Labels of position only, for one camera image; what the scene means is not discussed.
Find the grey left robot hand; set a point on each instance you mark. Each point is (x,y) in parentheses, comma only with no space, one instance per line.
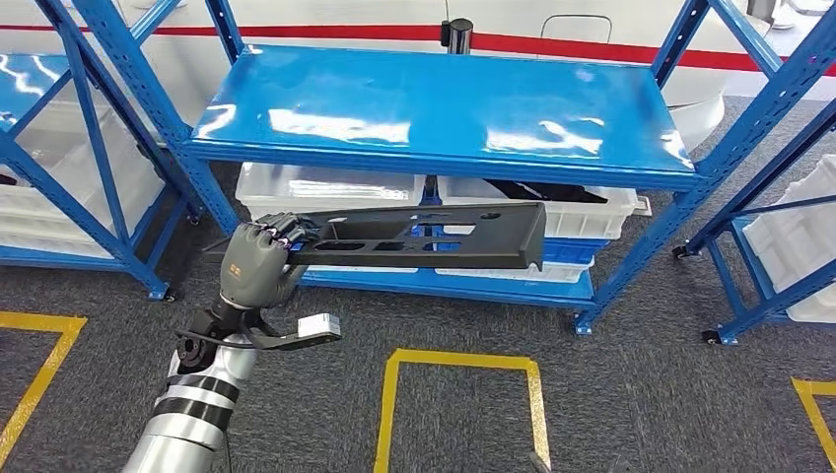
(255,268)

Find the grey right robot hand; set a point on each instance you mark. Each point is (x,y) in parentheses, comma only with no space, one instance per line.
(541,465)

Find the black left camera bracket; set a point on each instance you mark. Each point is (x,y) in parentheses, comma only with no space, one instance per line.
(281,341)

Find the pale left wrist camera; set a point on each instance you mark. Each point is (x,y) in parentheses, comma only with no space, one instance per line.
(320,325)

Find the grey metal post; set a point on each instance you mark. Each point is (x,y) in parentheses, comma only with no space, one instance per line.
(764,10)

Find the black plastic part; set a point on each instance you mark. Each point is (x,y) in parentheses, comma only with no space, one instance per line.
(548,192)

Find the black plastic plate bracket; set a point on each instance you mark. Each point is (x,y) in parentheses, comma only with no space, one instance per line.
(522,235)

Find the red barrier belt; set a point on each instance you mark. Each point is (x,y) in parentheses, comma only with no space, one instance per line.
(326,31)

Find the white car body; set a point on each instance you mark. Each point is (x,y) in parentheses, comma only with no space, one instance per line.
(326,13)

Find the blue metal shelf rack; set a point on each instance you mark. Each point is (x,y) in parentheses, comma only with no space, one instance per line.
(777,301)
(424,98)
(26,91)

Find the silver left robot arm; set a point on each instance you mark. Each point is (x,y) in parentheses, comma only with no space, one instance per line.
(189,418)

